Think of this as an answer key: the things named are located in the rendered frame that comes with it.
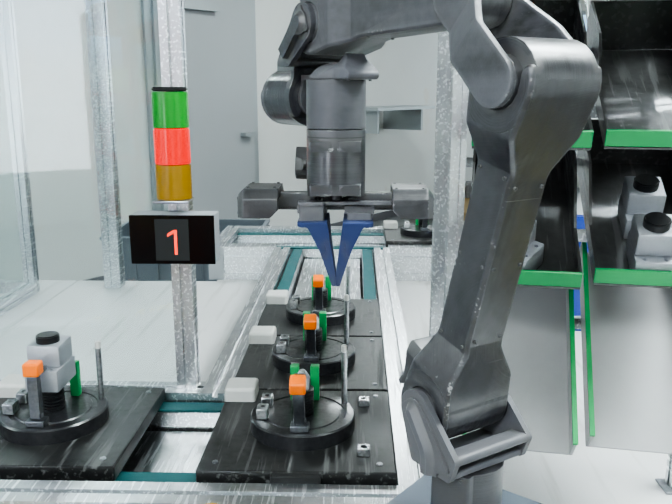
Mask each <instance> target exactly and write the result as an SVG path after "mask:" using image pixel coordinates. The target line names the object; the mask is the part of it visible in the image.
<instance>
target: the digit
mask: <svg viewBox="0 0 672 504"><path fill-rule="evenodd" d="M154 226H155V244H156V260H158V261H190V251H189V229H188V219H154Z"/></svg>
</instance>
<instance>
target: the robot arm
mask: <svg viewBox="0 0 672 504"><path fill-rule="evenodd" d="M445 31H448V33H449V52H450V61H451V64H452V65H453V66H454V68H455V69H456V71H457V72H458V74H459V75H460V77H461V78H462V80H463V81H464V83H465V84H466V86H467V87H468V89H469V96H468V106H467V117H466V122H467V126H468V129H469V132H470V135H471V138H472V141H473V144H474V147H475V150H476V153H477V156H478V165H477V169H476V174H475V178H474V182H473V186H472V191H471V195H470V199H469V204H468V208H467V212H466V216H465V221H464V225H463V229H462V233H461V238H460V242H459V246H458V251H457V255H456V259H455V263H454V268H453V272H452V276H451V281H450V285H449V289H448V293H447V298H446V302H445V306H444V310H443V315H442V319H441V323H440V327H439V329H438V331H437V332H436V334H435V335H432V336H428V337H423V338H419V339H415V340H412V341H411V342H410V344H409V346H408V348H407V350H406V361H405V368H404V371H403V374H402V375H401V377H400V378H399V382H400V383H404V384H403V388H402V392H401V409H402V415H403V420H404V425H405V430H406V435H407V440H408V445H409V450H410V455H411V459H412V460H413V461H415V462H416V463H418V464H419V466H420V472H421V473H422V474H423V475H425V476H432V479H431V504H502V490H503V472H504V461H505V460H508V459H510V458H513V457H516V456H522V455H524V454H526V451H527V449H528V447H529V444H530V442H531V440H532V435H531V433H530V431H529V429H528V427H527V425H526V424H525V422H524V420H523V418H522V416H521V414H520V413H519V411H518V409H517V407H516V405H515V404H514V402H513V400H512V398H511V396H510V394H509V393H508V392H509V384H510V376H511V371H510V368H509V365H508V362H507V359H506V357H505V354H504V351H503V348H502V345H501V344H502V338H503V335H504V331H505V327H506V324H507V320H508V317H509V313H510V310H511V306H512V302H513V299H514V295H515V292H516V288H517V284H518V281H519V277H520V274H521V270H522V267H523V263H524V259H525V256H526V252H527V249H528V245H529V241H530V238H531V234H532V231H533V227H534V223H535V220H536V216H537V213H538V209H539V206H540V202H541V198H542V195H543V191H544V188H545V184H546V180H547V178H548V176H549V173H550V172H551V170H552V169H553V168H554V167H555V166H556V164H557V163H558V162H559V161H560V160H561V159H562V157H563V156H564V155H565V154H566V153H567V152H568V151H569V149H570V148H571V147H572V146H573V145H574V144H575V142H576V141H577V140H578V139H579V138H580V136H581V134H582V132H583V129H584V127H585V125H586V123H587V121H588V118H589V116H590V114H591V112H592V110H593V108H594V105H595V103H596V101H597V99H598V96H599V93H600V90H601V83H602V69H601V67H600V66H598V64H597V62H596V59H595V57H594V54H593V53H592V52H591V50H590V49H589V48H588V47H587V46H586V45H585V44H583V43H581V42H580V41H578V40H573V38H572V37H571V36H570V35H569V33H568V32H567V31H566V30H565V28H564V27H563V26H562V25H561V24H560V23H558V22H557V21H556V20H554V19H553V18H552V17H550V16H549V15H548V14H546V13H545V12H544V11H543V10H541V9H540V8H539V7H537V6H536V5H535V4H533V3H532V2H531V1H529V0H300V3H298V4H297V5H296V6H295V9H294V11H293V14H292V17H291V20H290V23H289V26H288V28H287V31H286V33H285V35H284V38H283V40H282V42H281V44H280V46H279V48H278V50H279V53H280V54H279V57H278V61H277V71H276V72H275V73H273V74H272V75H270V76H269V78H268V79H267V80H266V82H265V84H264V86H263V89H262V92H261V104H262V107H263V110H264V112H265V113H266V115H267V116H268V117H269V118H270V119H271V120H272V121H274V122H276V123H279V124H286V125H298V126H306V128H308V129H306V132H307V147H296V157H295V177H296V179H307V191H284V188H283V183H280V182H277V183H255V182H252V183H249V184H248V185H247V186H246V187H245V188H244V189H243V190H242V191H241V192H240V193H239V194H238V197H237V204H238V212H237V214H238V218H257V219H270V218H271V217H272V216H273V215H274V214H275V213H276V212H277V211H278V209H291V210H297V213H299V219H298V221H297V226H298V227H301V228H307V229H308V230H309V232H310V234H311V236H312V238H313V240H314V242H315V244H316V245H317V247H318V249H319V252H320V254H321V257H322V260H323V262H324V265H325V268H326V271H327V274H328V276H329V279H330V282H331V285H332V286H340V284H341V281H342V278H343V275H344V272H345V269H346V266H347V263H348V260H349V257H350V254H351V252H352V249H353V247H354V245H355V243H356V241H357V239H358V237H359V235H360V233H361V231H362V229H363V228H372V227H373V215H372V214H374V210H393V212H394V213H395V214H396V215H397V216H398V217H399V218H400V219H433V215H434V200H435V198H434V196H433V194H432V192H431V191H430V189H429V188H428V187H427V186H426V185H425V184H422V183H419V184H414V183H391V187H390V191H365V146H366V129H364V128H366V80H369V81H372V80H376V79H378V78H379V72H378V71H377V69H376V68H375V67H374V66H373V65H372V64H370V63H369V62H368V60H367V59H366V57H365V55H367V54H369V53H372V52H374V51H376V50H379V49H381V48H382V47H383V46H384V44H385V42H386V41H389V40H394V39H395V38H401V37H408V36H416V35H423V34H430V33H438V32H445ZM495 38H496V39H495ZM328 210H345V213H344V217H343V225H342V232H341V239H340V246H339V253H338V260H337V268H336V264H335V256H334V249H333V241H332V233H331V223H330V213H329V212H327V211H328ZM479 428H480V429H479ZM476 429H479V430H476ZM473 430H476V431H473ZM470 431H473V432H470ZM467 432H470V433H467ZM464 433H467V434H464ZM461 434H464V435H461ZM458 435H461V436H458ZM455 436H458V437H455ZM453 437H455V438H453ZM450 438H452V439H450Z"/></svg>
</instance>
